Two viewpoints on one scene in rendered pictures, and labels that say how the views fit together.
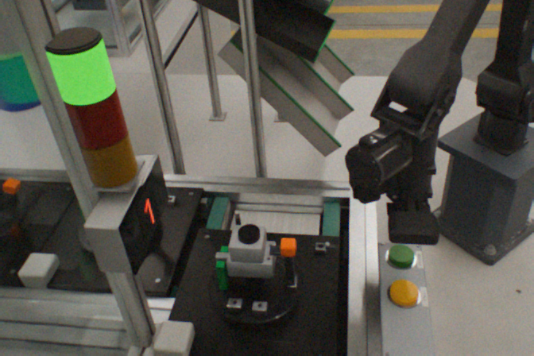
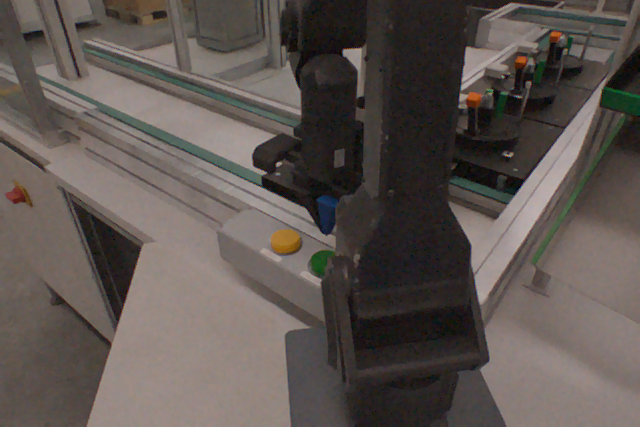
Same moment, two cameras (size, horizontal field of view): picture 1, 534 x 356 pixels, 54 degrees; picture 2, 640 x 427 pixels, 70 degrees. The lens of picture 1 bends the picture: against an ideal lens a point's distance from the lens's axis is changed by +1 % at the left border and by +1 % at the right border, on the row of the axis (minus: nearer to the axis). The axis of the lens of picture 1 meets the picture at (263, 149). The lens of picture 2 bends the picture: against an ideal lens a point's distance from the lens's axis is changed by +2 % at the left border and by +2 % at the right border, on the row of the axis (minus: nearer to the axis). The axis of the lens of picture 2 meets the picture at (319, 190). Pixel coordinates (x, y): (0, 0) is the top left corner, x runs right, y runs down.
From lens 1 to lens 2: 97 cm
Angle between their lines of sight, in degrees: 88
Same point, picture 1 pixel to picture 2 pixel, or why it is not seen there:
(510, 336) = (206, 385)
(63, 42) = not seen: outside the picture
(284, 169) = (622, 336)
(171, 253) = not seen: hidden behind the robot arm
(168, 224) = (473, 151)
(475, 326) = (243, 363)
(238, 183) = (527, 209)
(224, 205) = (498, 197)
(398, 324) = (264, 225)
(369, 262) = not seen: hidden behind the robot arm
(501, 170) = (316, 332)
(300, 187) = (499, 250)
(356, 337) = (277, 201)
